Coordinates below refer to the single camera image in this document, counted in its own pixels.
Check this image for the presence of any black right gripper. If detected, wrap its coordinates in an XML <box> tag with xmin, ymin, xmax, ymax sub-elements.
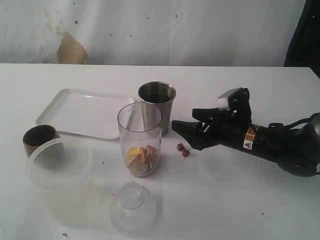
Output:
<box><xmin>171</xmin><ymin>87</ymin><xmax>255</xmax><ymax>151</ymax></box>

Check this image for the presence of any stainless steel cup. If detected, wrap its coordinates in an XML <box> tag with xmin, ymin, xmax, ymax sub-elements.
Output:
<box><xmin>137</xmin><ymin>81</ymin><xmax>177</xmax><ymax>136</ymax></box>

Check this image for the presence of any clear plastic shaker tumbler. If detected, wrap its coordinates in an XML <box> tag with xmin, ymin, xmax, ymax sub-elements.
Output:
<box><xmin>117</xmin><ymin>102</ymin><xmax>163</xmax><ymax>178</ymax></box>

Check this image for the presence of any clear plastic shaker lid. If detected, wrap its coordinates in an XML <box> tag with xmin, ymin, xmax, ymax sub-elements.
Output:
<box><xmin>109</xmin><ymin>181</ymin><xmax>157</xmax><ymax>234</ymax></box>

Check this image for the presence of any large translucent plastic container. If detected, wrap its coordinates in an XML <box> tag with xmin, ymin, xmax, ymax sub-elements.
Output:
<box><xmin>26</xmin><ymin>138</ymin><xmax>96</xmax><ymax>228</ymax></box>

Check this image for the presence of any small brown gold cup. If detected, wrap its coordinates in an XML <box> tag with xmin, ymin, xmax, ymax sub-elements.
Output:
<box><xmin>22</xmin><ymin>124</ymin><xmax>60</xmax><ymax>158</ymax></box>

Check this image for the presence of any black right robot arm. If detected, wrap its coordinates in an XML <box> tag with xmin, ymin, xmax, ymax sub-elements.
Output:
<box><xmin>172</xmin><ymin>87</ymin><xmax>320</xmax><ymax>177</ymax></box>

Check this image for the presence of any red cube upper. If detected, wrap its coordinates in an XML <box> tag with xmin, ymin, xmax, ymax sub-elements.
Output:
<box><xmin>176</xmin><ymin>143</ymin><xmax>185</xmax><ymax>152</ymax></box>

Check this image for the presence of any red cube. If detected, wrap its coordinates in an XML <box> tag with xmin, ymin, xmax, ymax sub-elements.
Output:
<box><xmin>176</xmin><ymin>143</ymin><xmax>185</xmax><ymax>152</ymax></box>
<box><xmin>182</xmin><ymin>149</ymin><xmax>190</xmax><ymax>158</ymax></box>

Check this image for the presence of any red cube lower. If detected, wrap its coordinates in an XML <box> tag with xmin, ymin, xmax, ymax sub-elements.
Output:
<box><xmin>182</xmin><ymin>149</ymin><xmax>190</xmax><ymax>158</ymax></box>

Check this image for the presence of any white rectangular plastic tray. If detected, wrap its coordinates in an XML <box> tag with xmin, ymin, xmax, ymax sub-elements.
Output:
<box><xmin>36</xmin><ymin>88</ymin><xmax>135</xmax><ymax>140</ymax></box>

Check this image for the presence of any dark curtain at right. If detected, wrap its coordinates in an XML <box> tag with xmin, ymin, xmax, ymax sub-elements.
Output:
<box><xmin>284</xmin><ymin>0</ymin><xmax>320</xmax><ymax>76</ymax></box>

